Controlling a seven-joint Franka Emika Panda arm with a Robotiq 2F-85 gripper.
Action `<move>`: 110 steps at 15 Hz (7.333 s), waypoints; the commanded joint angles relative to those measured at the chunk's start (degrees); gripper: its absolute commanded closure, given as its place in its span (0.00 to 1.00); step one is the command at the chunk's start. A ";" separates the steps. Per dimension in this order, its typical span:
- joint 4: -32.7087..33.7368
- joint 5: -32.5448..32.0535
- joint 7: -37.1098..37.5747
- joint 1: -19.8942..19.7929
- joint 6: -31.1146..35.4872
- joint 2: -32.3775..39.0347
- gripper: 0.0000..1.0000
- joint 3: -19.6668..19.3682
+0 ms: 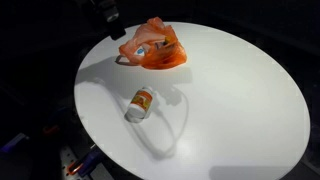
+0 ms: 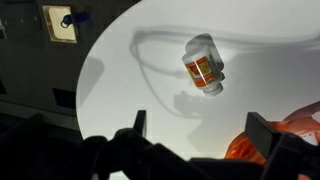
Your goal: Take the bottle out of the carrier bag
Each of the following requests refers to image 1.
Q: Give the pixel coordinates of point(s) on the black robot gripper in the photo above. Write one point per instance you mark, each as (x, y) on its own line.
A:
(109, 11)

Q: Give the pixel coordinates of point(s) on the orange plastic carrier bag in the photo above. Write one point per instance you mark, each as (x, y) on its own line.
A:
(160, 58)

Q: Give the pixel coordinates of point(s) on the white bottle with orange label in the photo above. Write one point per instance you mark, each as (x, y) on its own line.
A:
(140, 105)

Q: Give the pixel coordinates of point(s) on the blue and orange bar clamp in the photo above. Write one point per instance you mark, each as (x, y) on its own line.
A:
(87, 160)

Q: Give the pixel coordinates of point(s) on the perforated metal plate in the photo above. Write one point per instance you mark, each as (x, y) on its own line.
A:
(66, 158)

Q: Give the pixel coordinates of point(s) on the bluish metal bar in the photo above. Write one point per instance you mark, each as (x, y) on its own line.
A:
(13, 144)

